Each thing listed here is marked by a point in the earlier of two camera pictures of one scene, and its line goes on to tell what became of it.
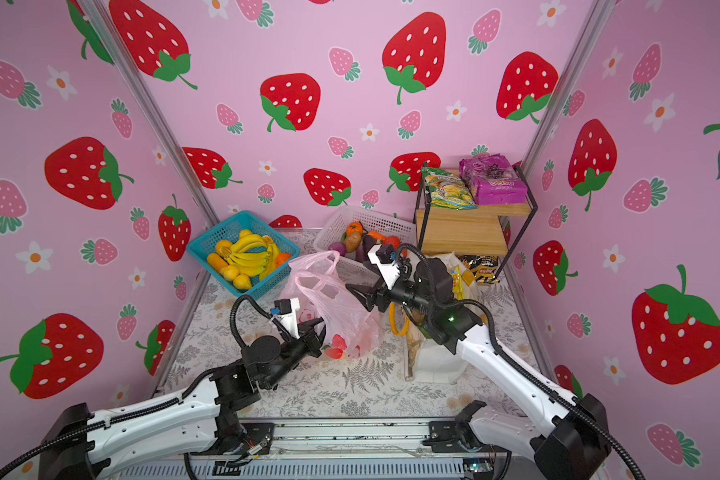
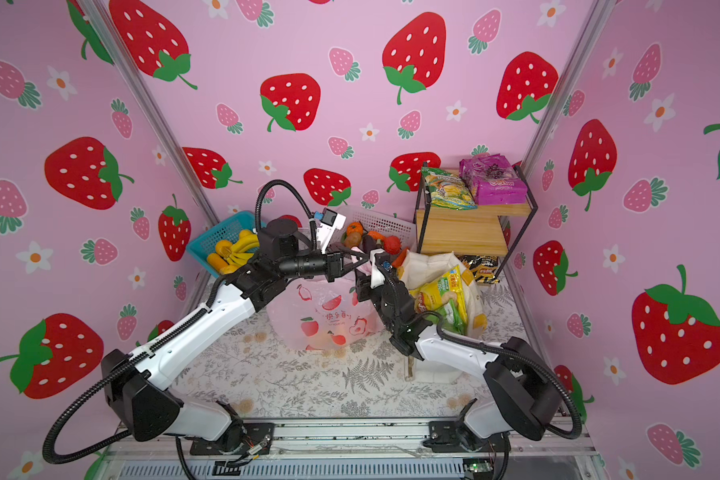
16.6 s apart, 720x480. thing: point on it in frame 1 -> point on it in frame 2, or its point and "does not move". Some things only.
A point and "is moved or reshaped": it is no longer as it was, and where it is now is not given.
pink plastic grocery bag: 351,329 is moved or reshaped
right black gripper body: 404,295 -> 379,298
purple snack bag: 493,181 does not move
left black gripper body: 291,355 -> 309,266
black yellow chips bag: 483,267 does not move
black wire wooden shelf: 488,230 does not move
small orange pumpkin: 354,227 does not move
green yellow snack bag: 449,191 does not move
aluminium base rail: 349,449 does not move
